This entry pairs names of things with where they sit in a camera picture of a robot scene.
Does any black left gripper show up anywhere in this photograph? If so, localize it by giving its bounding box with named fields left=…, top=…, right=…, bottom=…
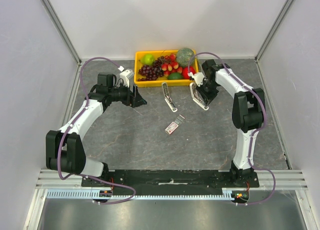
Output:
left=108, top=80, right=147, bottom=108

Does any white rectangular case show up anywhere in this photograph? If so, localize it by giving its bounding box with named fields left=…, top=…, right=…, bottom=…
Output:
left=189, top=82, right=209, bottom=111

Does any green white stapler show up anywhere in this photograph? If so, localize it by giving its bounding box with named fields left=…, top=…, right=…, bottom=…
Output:
left=161, top=82, right=178, bottom=112

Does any red white staple box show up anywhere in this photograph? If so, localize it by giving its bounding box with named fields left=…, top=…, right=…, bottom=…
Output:
left=164, top=115, right=186, bottom=135

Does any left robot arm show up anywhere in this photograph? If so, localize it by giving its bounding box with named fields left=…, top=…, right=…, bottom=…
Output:
left=45, top=69, right=147, bottom=187

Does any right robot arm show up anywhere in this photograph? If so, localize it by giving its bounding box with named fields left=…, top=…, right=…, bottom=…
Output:
left=190, top=59, right=266, bottom=187

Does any yellow plastic tray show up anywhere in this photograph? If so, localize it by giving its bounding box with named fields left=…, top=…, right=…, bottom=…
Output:
left=133, top=50, right=192, bottom=87

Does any dark purple grape bunch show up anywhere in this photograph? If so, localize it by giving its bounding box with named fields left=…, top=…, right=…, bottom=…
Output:
left=137, top=57, right=164, bottom=81

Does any green lime fruit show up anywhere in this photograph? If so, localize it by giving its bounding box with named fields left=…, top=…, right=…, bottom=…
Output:
left=167, top=72, right=184, bottom=80

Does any green pear fruit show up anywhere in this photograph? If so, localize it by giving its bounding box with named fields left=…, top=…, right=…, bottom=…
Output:
left=140, top=53, right=155, bottom=65

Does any green netted melon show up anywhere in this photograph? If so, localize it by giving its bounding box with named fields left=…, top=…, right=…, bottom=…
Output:
left=175, top=47, right=195, bottom=68

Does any red strawberry cluster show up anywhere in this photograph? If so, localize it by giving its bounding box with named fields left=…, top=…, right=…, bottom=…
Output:
left=159, top=53, right=183, bottom=77

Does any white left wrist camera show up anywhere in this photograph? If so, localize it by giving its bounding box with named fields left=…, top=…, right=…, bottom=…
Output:
left=118, top=65, right=134, bottom=87

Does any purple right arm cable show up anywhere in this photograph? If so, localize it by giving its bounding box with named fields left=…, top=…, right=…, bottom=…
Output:
left=187, top=52, right=277, bottom=206

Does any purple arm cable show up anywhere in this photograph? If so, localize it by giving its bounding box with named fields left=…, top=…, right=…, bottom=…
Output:
left=187, top=52, right=277, bottom=206
left=56, top=56, right=137, bottom=206

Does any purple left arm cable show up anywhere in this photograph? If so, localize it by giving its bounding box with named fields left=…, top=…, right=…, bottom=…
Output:
left=56, top=56, right=137, bottom=206

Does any grey slotted cable duct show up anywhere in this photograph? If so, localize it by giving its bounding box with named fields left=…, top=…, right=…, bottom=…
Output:
left=46, top=189, right=249, bottom=201

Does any aluminium frame rail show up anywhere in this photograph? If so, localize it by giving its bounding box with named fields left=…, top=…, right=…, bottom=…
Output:
left=36, top=170, right=308, bottom=190

